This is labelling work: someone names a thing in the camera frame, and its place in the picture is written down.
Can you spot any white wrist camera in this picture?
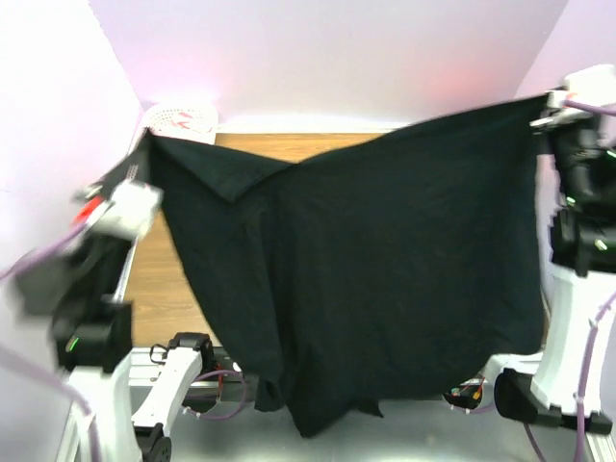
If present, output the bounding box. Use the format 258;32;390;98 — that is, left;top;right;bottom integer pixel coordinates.
529;64;615;130
73;180;163;242

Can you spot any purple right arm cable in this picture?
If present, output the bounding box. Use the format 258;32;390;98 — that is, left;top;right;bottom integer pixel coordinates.
451;95;616;462

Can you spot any pink plastic laundry basket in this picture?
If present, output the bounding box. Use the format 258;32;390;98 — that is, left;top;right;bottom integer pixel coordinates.
141;103;218;144

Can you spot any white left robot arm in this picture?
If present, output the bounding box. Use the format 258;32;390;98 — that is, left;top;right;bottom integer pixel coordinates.
6;235;215;461

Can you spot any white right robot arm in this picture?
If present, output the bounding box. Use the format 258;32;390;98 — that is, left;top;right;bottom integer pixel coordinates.
484;115;615;435

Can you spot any black t-shirt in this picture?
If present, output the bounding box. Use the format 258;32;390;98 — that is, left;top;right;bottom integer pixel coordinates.
141;96;545;438

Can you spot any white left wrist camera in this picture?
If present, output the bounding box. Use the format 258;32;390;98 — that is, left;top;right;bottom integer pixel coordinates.
73;180;163;242

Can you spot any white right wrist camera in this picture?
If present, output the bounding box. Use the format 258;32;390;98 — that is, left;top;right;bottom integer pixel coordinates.
529;64;615;130

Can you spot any aluminium front rail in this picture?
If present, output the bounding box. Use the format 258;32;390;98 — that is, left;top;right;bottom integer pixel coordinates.
129;346;257;401

